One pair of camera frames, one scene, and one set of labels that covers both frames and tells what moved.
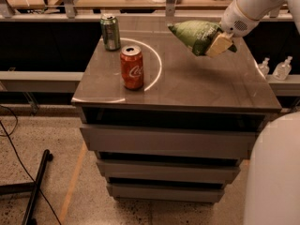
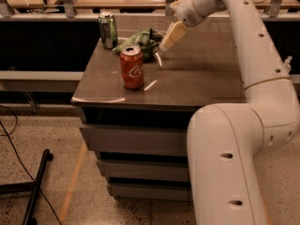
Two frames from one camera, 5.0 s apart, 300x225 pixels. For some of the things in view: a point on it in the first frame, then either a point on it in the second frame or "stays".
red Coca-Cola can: [131, 63] stays
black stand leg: [28, 187] stays
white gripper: [234, 20] to [187, 10]
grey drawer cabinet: [182, 137] stays
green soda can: [111, 32] stays
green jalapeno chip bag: [197, 35] to [147, 40]
